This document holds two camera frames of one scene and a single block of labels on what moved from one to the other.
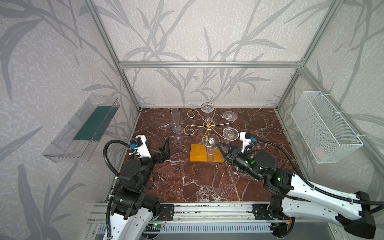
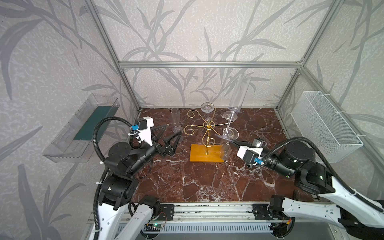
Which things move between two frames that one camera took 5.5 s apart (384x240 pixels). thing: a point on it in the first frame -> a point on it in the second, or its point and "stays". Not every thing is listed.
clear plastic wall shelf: x=75 y=141 stays
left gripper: x=157 y=156 -> x=160 y=147
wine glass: x=175 y=116 stays
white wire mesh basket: x=328 y=139 stays
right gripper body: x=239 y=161 -> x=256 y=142
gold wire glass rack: x=208 y=125 stays
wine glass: x=230 y=134 stays
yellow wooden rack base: x=198 y=153 stays
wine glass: x=210 y=141 -> x=237 y=100
